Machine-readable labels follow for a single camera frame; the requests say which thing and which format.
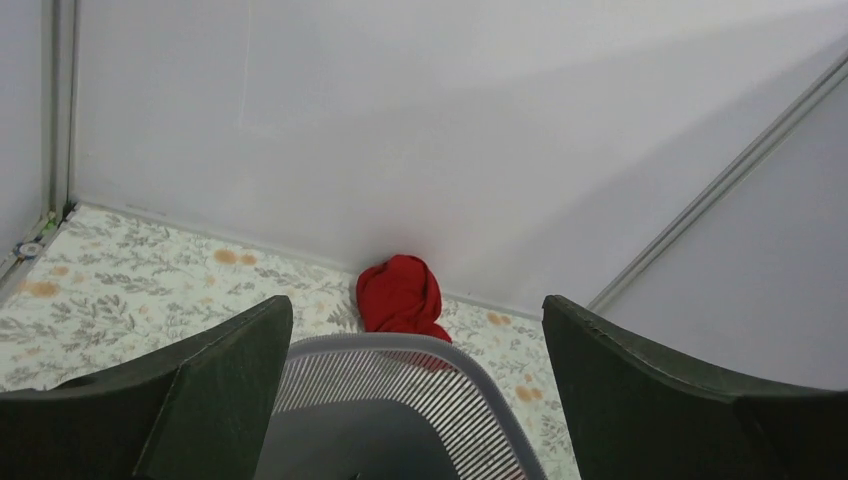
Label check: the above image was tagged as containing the floral patterned table mat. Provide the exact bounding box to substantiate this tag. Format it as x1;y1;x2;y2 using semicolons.
1;206;579;479

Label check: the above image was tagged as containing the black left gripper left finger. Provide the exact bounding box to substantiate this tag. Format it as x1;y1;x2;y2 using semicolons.
1;295;293;479

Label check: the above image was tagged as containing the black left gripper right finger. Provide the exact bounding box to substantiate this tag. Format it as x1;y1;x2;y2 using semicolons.
542;295;847;479

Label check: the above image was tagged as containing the grey mesh trash bin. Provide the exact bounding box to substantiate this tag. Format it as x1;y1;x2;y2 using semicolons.
255;333;545;479

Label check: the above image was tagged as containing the red cloth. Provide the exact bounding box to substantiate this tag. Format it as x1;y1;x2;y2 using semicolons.
355;255;452;343

